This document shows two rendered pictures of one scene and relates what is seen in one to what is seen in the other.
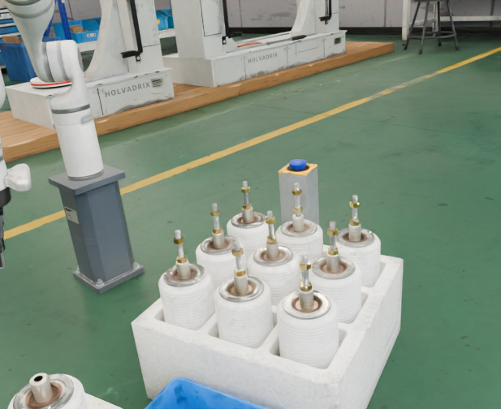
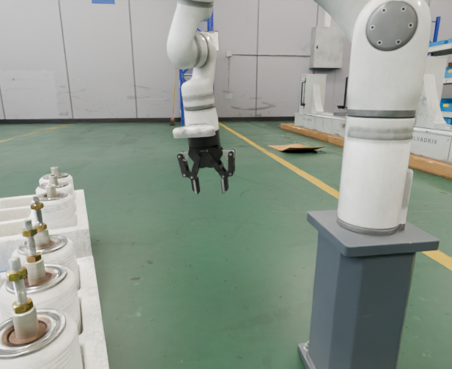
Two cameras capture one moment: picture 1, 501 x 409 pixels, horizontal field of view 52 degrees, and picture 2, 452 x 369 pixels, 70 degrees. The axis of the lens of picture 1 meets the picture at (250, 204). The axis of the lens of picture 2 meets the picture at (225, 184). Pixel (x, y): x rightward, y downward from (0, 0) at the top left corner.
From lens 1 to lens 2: 1.36 m
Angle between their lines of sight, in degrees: 113
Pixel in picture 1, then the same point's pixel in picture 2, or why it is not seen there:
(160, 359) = not seen: hidden behind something
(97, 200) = (322, 251)
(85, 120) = (352, 134)
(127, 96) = not seen: outside the picture
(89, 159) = (341, 195)
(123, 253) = (324, 354)
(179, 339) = not seen: hidden behind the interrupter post
